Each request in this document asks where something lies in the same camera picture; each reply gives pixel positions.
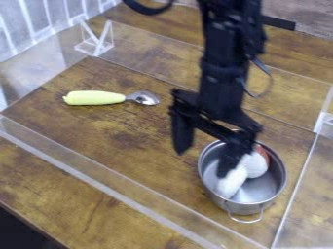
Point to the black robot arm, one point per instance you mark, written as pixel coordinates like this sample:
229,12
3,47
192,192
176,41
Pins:
234,36

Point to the yellow handled metal spoon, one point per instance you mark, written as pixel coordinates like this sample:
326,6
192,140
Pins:
97,97

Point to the silver metal pot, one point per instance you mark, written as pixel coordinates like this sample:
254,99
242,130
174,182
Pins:
258,192

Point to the clear acrylic wall panel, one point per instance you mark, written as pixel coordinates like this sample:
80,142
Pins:
306,226

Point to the clear acrylic triangle stand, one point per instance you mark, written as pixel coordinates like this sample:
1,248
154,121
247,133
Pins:
95,45

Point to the black bar on table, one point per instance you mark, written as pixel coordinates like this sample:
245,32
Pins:
279,23

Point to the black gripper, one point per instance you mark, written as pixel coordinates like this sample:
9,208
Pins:
212,110

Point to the white red plush mushroom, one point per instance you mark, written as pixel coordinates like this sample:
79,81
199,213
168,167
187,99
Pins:
251,167

